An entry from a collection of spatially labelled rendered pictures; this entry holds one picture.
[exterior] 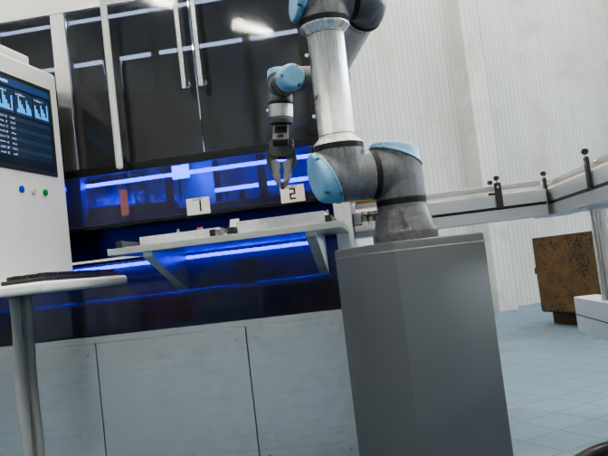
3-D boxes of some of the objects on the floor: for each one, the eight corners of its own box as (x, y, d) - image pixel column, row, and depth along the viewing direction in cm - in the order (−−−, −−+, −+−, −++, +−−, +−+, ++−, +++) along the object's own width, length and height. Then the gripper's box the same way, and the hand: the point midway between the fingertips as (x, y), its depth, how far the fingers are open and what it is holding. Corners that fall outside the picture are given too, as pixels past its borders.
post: (367, 480, 225) (296, -100, 239) (384, 479, 225) (312, -102, 238) (366, 487, 219) (294, -110, 232) (384, 485, 218) (310, -112, 232)
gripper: (296, 121, 202) (299, 190, 201) (267, 122, 202) (270, 191, 202) (295, 117, 193) (297, 188, 193) (264, 118, 193) (267, 189, 193)
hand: (282, 185), depth 195 cm, fingers closed
